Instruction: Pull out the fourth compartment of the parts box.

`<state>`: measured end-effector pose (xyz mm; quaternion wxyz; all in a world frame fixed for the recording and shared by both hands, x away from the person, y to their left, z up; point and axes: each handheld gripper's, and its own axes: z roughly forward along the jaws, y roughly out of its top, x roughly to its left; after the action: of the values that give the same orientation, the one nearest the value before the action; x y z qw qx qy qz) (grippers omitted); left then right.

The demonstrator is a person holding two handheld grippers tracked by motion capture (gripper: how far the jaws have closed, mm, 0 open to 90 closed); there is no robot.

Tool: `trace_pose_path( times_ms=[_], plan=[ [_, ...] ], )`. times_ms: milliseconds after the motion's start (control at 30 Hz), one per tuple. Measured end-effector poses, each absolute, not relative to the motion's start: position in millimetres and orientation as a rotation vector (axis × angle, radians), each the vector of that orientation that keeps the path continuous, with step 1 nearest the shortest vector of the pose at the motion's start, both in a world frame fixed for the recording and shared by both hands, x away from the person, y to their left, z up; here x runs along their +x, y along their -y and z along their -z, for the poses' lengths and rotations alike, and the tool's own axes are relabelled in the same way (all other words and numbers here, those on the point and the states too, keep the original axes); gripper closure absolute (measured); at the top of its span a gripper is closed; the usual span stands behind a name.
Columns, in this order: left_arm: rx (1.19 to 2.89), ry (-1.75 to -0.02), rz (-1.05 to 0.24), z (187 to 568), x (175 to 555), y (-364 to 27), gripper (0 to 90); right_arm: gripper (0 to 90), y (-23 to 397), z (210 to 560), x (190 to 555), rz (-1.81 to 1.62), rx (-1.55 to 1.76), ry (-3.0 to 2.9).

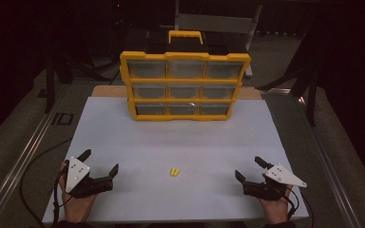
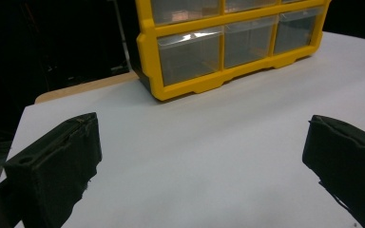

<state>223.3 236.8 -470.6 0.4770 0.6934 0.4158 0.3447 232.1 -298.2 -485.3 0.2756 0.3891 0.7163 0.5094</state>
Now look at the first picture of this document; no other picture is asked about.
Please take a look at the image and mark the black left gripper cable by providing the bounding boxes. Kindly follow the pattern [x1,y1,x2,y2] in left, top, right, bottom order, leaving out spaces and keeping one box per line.
[19,137,74,228]

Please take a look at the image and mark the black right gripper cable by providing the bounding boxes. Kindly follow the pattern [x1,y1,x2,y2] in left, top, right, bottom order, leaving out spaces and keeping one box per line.
[284,186,316,228]

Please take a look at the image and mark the grey metal folding chair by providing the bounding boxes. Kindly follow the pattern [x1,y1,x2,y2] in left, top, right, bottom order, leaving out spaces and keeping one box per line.
[174,0,263,79]

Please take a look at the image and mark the clear plastic storage drawer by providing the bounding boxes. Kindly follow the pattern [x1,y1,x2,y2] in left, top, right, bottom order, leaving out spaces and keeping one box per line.
[132,83,167,99]

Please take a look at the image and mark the white table cover sheet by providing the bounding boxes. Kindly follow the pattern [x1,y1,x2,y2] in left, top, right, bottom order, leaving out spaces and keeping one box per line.
[42,96,310,224]

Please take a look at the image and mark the grid of clear drawers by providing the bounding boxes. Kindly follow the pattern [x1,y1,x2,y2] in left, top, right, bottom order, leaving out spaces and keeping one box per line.
[126,59,245,117]

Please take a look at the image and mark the black metal stand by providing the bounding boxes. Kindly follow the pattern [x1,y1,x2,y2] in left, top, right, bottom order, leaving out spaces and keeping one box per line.
[255,31,319,127]
[44,53,58,114]

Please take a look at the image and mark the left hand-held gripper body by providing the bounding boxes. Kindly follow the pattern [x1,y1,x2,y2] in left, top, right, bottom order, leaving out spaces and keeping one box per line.
[65,156,114,199]

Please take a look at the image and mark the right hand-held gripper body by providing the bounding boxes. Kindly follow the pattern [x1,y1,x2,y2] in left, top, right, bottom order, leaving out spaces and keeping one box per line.
[242,163,308,201]

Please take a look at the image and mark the yellow black drawer organizer cabinet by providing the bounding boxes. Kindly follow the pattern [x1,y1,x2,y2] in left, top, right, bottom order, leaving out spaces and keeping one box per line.
[119,29,252,123]

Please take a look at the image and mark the person's left hand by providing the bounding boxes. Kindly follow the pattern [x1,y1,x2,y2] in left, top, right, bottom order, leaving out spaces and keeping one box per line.
[58,161,98,222]

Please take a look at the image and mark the person's right hand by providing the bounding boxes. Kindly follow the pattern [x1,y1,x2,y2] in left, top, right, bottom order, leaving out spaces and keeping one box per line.
[259,189,294,225]

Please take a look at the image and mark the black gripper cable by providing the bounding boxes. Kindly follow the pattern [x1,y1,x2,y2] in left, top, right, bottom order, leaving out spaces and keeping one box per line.
[19,137,74,228]
[284,186,316,228]

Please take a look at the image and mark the metal floor rail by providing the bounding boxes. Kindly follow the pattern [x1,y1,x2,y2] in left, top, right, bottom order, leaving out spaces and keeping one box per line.
[259,88,362,228]
[0,84,72,228]

